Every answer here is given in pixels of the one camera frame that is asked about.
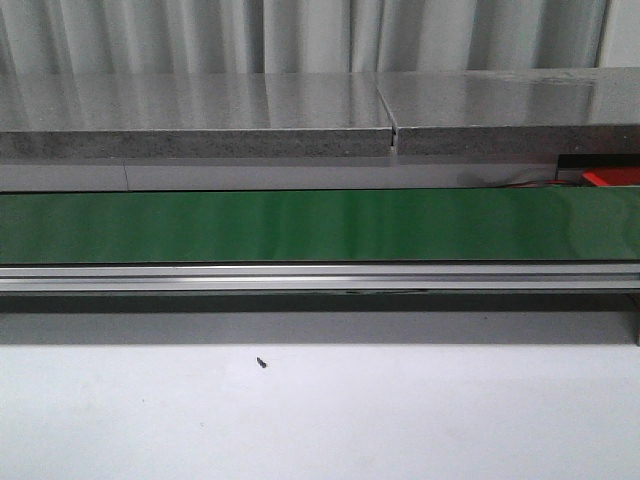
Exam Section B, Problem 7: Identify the grey stone counter slab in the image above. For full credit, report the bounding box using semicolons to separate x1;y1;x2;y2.
376;67;639;155
1;73;393;159

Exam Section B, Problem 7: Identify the grey stone counter slab right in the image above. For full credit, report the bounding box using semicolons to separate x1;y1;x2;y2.
376;67;639;155

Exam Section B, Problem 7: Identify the aluminium conveyor frame rail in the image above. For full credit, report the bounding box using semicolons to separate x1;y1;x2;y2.
1;262;639;345

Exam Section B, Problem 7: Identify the red plastic tray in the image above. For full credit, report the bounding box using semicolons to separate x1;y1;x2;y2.
582;167;640;187

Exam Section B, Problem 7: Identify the green conveyor belt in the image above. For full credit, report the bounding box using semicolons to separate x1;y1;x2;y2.
1;187;639;264

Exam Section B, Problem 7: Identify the white pleated curtain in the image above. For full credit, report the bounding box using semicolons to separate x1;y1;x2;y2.
1;1;639;74

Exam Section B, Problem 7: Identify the grey stone counter slab left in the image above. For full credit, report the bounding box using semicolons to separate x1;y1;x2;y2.
1;73;393;159

